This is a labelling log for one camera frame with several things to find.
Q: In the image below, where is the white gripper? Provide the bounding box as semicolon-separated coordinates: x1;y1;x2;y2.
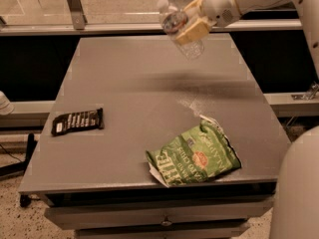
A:
174;0;242;46

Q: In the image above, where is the clear plastic water bottle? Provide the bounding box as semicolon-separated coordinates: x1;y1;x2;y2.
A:
157;0;204;60

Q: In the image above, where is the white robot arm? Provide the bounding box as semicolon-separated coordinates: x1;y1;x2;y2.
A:
176;0;319;239

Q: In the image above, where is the green chips bag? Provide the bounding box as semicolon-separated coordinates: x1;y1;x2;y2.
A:
146;116;241;187

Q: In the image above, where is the black snack bar wrapper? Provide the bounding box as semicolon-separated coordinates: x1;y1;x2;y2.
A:
51;109;104;136

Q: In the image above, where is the white object at left edge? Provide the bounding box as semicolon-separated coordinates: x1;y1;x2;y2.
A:
0;91;14;116

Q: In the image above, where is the grey table drawer with knob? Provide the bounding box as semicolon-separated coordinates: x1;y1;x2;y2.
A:
45;195;273;230

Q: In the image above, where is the metal railing frame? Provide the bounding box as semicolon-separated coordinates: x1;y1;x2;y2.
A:
0;0;303;36

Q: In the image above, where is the metal bracket on ledge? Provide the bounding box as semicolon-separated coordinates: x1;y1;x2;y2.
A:
292;82;319;101

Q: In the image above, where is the black stand base with cable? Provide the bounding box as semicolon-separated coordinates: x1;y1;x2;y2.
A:
0;132;39;208

